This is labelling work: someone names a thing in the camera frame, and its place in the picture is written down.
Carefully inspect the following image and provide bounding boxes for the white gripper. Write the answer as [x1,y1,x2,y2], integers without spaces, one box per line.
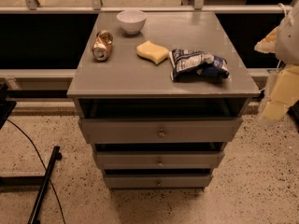
[254,27,299,124]

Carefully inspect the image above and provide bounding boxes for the grey bottom drawer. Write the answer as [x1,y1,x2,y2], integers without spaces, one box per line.
[104,174,212,189]

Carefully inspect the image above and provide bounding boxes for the grey drawer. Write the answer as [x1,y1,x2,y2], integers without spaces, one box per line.
[79,118,242,144]
[104,174,212,189]
[94,151,224,170]

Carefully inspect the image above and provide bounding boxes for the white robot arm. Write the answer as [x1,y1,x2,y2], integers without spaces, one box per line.
[254,4,299,126]

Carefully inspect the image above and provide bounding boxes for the grey wooden drawer cabinet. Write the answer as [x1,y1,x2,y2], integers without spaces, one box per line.
[67,12,259,176]

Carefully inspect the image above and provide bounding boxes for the grey top drawer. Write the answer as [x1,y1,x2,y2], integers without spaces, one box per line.
[79,118,242,144]

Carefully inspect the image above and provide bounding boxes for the grey middle drawer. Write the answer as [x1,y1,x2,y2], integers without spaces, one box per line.
[94,151,224,170]

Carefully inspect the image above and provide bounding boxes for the blue white chip bag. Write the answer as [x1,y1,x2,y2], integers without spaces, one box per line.
[169,49,230,81]

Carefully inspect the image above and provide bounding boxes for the yellow sponge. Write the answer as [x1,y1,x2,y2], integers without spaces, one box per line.
[136,41,169,65]

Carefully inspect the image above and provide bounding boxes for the white ceramic bowl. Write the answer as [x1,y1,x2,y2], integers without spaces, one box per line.
[117,10,147,35]

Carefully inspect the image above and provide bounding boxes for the crushed golden soda can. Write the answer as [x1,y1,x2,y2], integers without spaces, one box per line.
[92,30,113,62]

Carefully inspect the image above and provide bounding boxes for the black metal stand leg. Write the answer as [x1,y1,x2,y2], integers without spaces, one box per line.
[27,146,62,224]

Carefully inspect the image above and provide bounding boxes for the black device at left edge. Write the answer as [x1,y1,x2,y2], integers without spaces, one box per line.
[0,82,17,129]

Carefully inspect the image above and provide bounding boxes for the white cable at right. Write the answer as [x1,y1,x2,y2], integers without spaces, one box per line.
[277,2,293,26]

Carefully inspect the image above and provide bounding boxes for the metal railing frame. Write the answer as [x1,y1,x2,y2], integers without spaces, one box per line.
[0,0,299,15]

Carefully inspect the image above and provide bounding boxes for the black cable on floor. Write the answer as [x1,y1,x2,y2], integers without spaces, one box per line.
[5,118,67,224]

